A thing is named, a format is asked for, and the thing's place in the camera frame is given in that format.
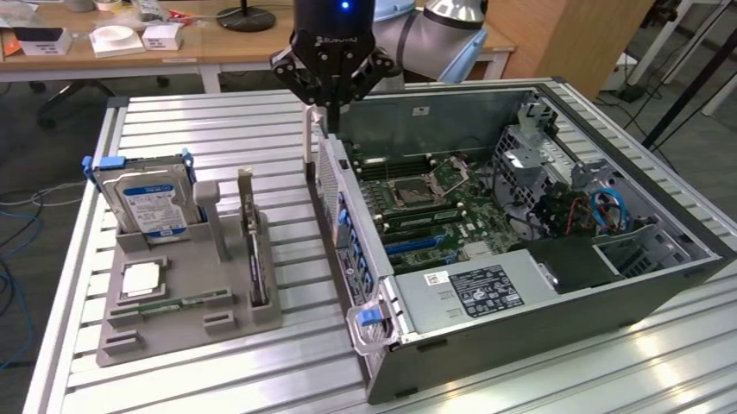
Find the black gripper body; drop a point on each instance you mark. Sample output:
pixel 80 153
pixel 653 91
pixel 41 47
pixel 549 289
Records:
pixel 334 47

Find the low-profile graphics card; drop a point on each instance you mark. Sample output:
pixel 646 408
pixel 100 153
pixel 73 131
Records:
pixel 254 250

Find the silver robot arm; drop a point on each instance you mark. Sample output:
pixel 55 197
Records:
pixel 403 30

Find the wooden desk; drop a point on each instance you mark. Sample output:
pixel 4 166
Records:
pixel 241 47

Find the black round lamp base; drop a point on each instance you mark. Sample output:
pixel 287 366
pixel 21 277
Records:
pixel 247 19

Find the small white box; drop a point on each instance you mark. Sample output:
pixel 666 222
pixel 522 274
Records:
pixel 161 38

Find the metal socket cover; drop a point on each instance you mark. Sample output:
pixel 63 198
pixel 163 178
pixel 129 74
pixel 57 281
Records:
pixel 454 174

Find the clear plastic bag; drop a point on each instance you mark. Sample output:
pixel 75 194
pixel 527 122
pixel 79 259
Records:
pixel 152 10

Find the CPU socket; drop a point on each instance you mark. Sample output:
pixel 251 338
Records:
pixel 411 192

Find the white round holder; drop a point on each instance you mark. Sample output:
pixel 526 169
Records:
pixel 117 41

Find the wooden cabinet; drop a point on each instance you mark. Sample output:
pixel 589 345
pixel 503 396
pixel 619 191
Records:
pixel 563 43

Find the silver disk bay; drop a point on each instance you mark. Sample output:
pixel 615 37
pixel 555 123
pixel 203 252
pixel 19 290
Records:
pixel 523 164

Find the installed RAM stick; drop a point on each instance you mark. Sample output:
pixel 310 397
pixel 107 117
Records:
pixel 426 220

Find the green motherboard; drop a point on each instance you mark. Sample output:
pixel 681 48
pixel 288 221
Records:
pixel 478 224

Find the hard disk in blue caddy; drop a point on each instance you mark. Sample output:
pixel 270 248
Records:
pixel 149 207

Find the black chair base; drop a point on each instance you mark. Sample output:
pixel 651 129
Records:
pixel 63 97

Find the grey cup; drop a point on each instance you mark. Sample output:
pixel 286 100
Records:
pixel 77 5

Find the blue expansion slot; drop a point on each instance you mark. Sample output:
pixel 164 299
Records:
pixel 414 246

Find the white box with black top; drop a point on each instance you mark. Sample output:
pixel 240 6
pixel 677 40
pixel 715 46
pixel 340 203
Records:
pixel 43 41

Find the black power adapter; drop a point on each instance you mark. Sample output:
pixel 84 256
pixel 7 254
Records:
pixel 631 94

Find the grey printed parts rack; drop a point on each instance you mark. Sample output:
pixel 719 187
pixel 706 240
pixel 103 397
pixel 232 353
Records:
pixel 189 267

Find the black stand leg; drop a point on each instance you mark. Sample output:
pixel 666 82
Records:
pixel 685 86

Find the silver CPU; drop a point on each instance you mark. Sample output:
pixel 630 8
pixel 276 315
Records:
pixel 140 280

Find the black plastic shroud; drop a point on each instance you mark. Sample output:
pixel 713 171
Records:
pixel 570 263

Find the grey power supply unit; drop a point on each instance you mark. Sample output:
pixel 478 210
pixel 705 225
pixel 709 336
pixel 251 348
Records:
pixel 488 297

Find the green RAM stick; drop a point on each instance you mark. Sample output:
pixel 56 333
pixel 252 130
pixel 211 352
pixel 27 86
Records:
pixel 172 303

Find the blue case latch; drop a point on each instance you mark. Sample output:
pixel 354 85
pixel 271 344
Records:
pixel 368 320

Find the silver perforated drive cage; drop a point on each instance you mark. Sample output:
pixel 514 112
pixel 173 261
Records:
pixel 645 250

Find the open black PC case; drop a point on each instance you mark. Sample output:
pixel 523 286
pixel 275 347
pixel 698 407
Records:
pixel 518 345

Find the white table frame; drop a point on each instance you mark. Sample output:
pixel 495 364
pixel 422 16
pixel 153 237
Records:
pixel 670 26

